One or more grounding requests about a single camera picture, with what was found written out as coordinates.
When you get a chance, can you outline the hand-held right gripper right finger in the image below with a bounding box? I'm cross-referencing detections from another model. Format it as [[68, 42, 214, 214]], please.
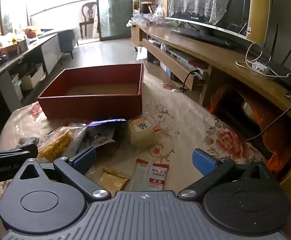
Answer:
[[178, 148, 281, 202]]

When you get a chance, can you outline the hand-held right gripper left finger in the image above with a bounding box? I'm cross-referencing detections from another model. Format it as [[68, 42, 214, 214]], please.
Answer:
[[12, 146, 111, 202]]

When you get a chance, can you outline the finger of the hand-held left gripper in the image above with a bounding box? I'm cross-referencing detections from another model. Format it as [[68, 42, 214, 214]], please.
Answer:
[[0, 143, 39, 161]]

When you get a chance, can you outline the white spicy strips packet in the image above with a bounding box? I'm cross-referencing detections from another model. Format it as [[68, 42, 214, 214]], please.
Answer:
[[78, 127, 116, 153]]

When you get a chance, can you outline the clear bag of yellow snacks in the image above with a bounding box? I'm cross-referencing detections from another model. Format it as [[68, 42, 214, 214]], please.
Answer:
[[37, 126, 87, 163]]

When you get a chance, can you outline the gold foil snack packet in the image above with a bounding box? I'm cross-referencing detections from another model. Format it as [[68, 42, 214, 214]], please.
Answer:
[[97, 166, 131, 193]]

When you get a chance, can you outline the red cardboard box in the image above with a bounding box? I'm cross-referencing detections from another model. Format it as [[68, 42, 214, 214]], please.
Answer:
[[37, 63, 145, 120]]

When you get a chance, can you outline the long silver packet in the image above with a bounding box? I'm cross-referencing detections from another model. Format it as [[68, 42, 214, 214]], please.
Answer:
[[129, 158, 150, 191]]

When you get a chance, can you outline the pale cake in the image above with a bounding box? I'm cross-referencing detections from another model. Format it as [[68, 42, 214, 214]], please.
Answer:
[[127, 116, 162, 148]]

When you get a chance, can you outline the grey crumpled packet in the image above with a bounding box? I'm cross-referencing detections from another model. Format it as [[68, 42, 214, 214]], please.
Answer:
[[18, 136, 39, 147]]

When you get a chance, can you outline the floral tablecloth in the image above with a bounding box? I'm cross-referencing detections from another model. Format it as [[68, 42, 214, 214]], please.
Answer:
[[0, 72, 268, 205]]

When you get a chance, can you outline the white and red sachet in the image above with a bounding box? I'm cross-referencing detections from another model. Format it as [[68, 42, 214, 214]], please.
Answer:
[[147, 163, 170, 192]]

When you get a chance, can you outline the clear storage bin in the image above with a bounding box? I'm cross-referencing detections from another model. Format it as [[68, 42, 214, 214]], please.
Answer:
[[10, 74, 24, 101]]

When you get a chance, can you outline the white storage bin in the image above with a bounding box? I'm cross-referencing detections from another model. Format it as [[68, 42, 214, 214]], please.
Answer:
[[20, 64, 46, 90]]

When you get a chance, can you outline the orange plastic bag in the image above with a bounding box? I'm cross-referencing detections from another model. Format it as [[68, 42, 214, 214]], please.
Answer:
[[208, 85, 291, 178]]

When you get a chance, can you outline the dark long table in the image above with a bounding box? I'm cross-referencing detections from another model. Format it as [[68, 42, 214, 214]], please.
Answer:
[[0, 29, 62, 113]]

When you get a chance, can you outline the blue and white carton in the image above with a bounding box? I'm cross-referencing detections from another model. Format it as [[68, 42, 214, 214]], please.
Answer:
[[160, 61, 173, 78]]

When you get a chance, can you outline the printed carton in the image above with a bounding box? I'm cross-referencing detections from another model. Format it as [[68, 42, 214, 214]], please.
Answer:
[[2, 38, 29, 55]]

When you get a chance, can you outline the silver set-top box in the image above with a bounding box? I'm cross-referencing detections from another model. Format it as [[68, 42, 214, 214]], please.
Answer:
[[164, 47, 208, 78]]

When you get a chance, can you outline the wooden television cabinet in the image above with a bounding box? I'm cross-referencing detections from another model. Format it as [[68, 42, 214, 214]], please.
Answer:
[[130, 21, 291, 188]]

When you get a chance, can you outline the white power strip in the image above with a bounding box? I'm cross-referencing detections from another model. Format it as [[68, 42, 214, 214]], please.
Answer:
[[252, 61, 271, 75]]

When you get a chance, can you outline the white bag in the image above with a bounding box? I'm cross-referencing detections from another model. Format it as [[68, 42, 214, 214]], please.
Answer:
[[136, 46, 148, 61]]

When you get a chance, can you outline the grey sofa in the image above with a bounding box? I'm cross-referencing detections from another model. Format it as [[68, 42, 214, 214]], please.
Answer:
[[58, 26, 80, 59]]

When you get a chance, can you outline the black router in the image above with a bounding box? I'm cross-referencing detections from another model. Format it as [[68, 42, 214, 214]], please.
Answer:
[[266, 24, 291, 92]]

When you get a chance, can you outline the dark wooden chair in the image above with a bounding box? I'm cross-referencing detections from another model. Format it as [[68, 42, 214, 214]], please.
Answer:
[[79, 2, 98, 39]]

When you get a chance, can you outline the glass balcony door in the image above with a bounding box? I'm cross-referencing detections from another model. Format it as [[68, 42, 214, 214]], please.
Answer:
[[97, 0, 134, 40]]

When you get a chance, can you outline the curved television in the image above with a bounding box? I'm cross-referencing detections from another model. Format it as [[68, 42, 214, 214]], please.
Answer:
[[166, 0, 271, 49]]

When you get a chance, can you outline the white lace cloth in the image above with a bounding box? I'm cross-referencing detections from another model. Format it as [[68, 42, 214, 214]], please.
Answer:
[[167, 0, 236, 25]]

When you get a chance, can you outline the black cable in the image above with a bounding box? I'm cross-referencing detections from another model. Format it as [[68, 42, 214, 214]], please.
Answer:
[[183, 69, 199, 93], [246, 92, 291, 140]]

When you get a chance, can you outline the white cable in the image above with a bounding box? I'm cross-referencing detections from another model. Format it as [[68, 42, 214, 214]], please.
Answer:
[[236, 42, 263, 68]]

